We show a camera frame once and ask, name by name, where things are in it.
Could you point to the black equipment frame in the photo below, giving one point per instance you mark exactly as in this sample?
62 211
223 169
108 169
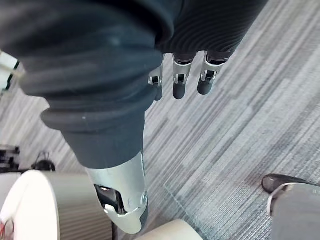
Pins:
8 158

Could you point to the robot dark foot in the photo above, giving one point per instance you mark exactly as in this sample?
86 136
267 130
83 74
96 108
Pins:
275 181

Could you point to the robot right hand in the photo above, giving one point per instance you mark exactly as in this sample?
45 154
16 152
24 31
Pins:
95 62

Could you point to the robot silver leg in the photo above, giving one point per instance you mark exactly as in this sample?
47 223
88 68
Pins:
297 215

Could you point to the white round stool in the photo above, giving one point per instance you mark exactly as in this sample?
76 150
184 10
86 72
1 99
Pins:
170 231

